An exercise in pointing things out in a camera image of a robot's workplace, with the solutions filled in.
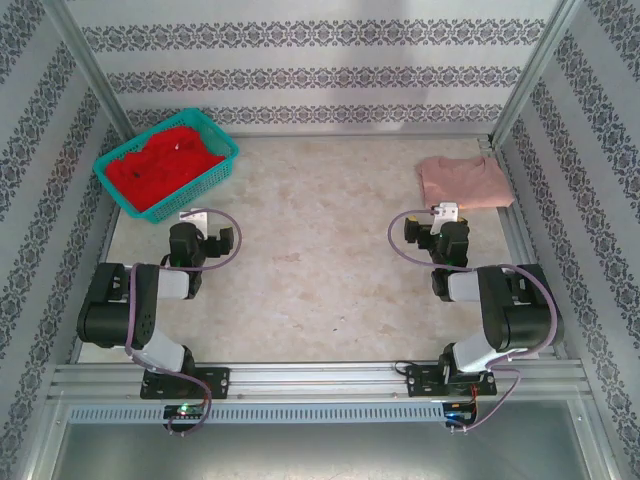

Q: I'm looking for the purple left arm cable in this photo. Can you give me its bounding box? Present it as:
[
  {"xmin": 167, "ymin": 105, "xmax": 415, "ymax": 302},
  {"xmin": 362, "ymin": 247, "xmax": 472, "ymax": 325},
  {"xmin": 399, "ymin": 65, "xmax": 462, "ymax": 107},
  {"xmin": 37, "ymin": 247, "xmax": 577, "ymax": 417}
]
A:
[{"xmin": 124, "ymin": 208, "xmax": 243, "ymax": 436}]

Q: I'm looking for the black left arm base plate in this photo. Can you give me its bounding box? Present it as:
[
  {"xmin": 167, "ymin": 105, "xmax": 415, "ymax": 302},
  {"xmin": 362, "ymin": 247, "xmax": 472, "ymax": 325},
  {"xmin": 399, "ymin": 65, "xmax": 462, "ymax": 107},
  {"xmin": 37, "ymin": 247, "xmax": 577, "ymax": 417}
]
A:
[{"xmin": 140, "ymin": 366, "xmax": 231, "ymax": 401}]

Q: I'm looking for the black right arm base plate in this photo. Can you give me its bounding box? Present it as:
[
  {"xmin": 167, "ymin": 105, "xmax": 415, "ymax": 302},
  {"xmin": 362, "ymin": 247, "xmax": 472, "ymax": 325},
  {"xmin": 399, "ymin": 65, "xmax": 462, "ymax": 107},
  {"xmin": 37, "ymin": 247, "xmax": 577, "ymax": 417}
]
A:
[{"xmin": 405, "ymin": 363, "xmax": 498, "ymax": 399}]

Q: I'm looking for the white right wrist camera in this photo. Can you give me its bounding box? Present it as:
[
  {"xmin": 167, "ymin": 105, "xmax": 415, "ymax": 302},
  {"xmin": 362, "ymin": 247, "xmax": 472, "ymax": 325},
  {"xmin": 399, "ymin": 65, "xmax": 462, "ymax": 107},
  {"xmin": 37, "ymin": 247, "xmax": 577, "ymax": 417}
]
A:
[{"xmin": 432, "ymin": 201, "xmax": 460, "ymax": 224}]

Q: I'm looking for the aluminium frame post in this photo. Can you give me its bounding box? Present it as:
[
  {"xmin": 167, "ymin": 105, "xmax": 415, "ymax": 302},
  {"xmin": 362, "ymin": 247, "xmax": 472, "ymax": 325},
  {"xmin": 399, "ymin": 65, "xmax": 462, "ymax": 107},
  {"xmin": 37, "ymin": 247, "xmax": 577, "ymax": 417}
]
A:
[
  {"xmin": 42, "ymin": 0, "xmax": 132, "ymax": 141},
  {"xmin": 487, "ymin": 0, "xmax": 591, "ymax": 149}
]

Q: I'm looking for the red t-shirt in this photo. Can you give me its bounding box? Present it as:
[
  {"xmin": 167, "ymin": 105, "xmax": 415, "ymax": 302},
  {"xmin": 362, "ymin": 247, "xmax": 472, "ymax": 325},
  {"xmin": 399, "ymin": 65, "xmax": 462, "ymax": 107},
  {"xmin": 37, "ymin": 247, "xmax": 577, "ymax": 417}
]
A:
[{"xmin": 104, "ymin": 125, "xmax": 227, "ymax": 213}]

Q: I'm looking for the grey slotted cable duct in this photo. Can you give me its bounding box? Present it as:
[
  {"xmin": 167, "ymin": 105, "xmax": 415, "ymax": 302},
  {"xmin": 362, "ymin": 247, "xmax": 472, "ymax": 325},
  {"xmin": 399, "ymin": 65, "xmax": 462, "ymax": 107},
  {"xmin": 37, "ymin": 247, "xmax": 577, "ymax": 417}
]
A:
[{"xmin": 67, "ymin": 402, "xmax": 479, "ymax": 426}]

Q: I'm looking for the teal plastic mesh basket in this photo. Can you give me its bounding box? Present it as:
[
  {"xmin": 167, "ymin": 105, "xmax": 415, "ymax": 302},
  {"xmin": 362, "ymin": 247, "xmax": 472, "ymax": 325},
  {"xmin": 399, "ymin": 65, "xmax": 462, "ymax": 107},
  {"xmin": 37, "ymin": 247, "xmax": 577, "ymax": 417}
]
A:
[{"xmin": 92, "ymin": 107, "xmax": 240, "ymax": 224}]

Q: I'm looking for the pink folded t-shirt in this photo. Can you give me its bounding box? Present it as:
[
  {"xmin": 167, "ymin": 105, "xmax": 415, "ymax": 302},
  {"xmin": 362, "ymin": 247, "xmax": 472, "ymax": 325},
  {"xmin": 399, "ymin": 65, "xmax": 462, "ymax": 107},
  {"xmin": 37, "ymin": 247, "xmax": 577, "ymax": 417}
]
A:
[{"xmin": 416, "ymin": 155, "xmax": 516, "ymax": 211}]

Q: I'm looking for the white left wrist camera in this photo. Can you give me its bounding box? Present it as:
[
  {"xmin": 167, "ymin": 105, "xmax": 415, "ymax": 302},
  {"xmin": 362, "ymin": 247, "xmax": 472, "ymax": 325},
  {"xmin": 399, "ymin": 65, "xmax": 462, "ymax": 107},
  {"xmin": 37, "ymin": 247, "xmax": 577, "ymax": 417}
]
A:
[{"xmin": 178, "ymin": 208, "xmax": 210, "ymax": 236}]

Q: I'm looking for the grey sheet metal panel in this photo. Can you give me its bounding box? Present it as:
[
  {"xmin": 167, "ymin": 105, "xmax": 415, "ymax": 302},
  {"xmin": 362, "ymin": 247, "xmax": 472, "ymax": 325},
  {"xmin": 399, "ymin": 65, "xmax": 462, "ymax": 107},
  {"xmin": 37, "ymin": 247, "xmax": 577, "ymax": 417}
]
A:
[{"xmin": 47, "ymin": 399, "xmax": 616, "ymax": 480}]

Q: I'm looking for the aluminium table edge bar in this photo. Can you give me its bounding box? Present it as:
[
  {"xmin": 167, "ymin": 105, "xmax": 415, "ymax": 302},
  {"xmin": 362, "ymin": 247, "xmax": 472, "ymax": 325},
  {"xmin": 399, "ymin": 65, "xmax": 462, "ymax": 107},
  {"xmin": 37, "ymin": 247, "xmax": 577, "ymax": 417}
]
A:
[
  {"xmin": 219, "ymin": 130, "xmax": 496, "ymax": 146},
  {"xmin": 477, "ymin": 137, "xmax": 571, "ymax": 361}
]

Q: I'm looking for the long aluminium mounting rail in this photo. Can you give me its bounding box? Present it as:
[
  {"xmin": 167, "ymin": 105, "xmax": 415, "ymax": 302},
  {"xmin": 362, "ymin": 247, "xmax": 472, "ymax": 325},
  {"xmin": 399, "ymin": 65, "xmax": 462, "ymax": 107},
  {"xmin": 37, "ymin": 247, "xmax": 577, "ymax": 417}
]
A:
[{"xmin": 47, "ymin": 360, "xmax": 586, "ymax": 402}]

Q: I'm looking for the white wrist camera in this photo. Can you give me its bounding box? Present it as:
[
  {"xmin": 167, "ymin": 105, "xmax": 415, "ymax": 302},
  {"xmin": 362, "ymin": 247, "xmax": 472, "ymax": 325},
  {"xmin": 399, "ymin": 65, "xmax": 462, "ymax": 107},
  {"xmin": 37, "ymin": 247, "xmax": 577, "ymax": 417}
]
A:
[
  {"xmin": 432, "ymin": 201, "xmax": 460, "ymax": 224},
  {"xmin": 178, "ymin": 208, "xmax": 210, "ymax": 236}
]

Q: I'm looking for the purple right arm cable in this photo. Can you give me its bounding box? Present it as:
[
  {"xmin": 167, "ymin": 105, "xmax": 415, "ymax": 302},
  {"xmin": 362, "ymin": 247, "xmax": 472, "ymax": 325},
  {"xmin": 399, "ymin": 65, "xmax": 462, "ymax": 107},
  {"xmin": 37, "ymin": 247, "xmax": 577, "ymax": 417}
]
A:
[{"xmin": 388, "ymin": 209, "xmax": 559, "ymax": 434}]

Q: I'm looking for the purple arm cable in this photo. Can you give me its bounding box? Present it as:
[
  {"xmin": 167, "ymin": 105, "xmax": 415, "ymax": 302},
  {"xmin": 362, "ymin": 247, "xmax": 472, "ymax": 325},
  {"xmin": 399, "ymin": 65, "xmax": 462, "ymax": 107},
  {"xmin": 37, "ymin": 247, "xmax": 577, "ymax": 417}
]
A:
[
  {"xmin": 388, "ymin": 209, "xmax": 559, "ymax": 434},
  {"xmin": 124, "ymin": 208, "xmax": 243, "ymax": 436}
]

